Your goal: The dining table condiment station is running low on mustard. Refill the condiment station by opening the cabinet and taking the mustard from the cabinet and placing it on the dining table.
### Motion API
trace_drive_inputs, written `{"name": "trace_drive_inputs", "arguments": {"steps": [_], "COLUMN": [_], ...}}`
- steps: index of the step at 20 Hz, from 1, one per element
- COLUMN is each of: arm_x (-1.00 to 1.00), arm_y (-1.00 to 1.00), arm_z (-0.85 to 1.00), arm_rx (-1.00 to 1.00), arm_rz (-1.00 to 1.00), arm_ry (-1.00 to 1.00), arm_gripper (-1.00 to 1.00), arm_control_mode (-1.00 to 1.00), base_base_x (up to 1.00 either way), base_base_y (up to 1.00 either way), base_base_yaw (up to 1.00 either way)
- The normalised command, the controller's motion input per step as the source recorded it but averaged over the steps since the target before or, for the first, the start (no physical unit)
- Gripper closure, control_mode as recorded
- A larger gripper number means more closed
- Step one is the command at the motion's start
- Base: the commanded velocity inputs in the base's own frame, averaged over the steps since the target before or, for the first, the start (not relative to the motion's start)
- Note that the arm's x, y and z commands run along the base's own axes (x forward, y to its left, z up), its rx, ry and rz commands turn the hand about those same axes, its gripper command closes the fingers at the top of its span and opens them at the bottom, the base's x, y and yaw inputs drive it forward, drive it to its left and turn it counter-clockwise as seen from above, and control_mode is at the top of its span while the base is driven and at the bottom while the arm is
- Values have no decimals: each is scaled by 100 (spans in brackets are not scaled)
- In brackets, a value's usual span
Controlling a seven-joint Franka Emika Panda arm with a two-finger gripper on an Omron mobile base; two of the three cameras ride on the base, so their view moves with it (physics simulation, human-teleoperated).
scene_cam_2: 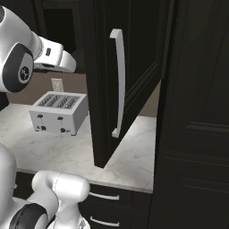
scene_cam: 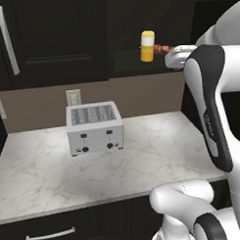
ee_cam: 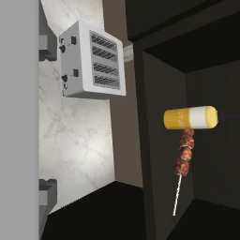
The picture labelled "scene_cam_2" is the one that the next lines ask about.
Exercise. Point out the dark cabinet door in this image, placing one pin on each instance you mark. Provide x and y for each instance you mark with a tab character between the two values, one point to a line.
140	44

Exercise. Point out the dark tall cabinet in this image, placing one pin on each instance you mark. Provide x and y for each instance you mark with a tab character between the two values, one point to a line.
196	125

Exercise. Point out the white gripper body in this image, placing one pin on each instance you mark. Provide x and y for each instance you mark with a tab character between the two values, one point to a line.
68	62

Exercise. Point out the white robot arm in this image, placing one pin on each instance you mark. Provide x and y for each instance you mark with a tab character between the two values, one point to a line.
18	35

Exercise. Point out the dark drawer front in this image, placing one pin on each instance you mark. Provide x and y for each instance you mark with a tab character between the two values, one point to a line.
134	198
134	219

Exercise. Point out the white four-slot toaster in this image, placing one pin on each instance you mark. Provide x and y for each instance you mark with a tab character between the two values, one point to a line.
64	114

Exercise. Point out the dark upper cabinet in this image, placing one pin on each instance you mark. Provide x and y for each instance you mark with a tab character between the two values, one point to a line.
61	27

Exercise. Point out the white wall outlet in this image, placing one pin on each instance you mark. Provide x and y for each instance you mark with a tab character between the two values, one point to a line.
57	85

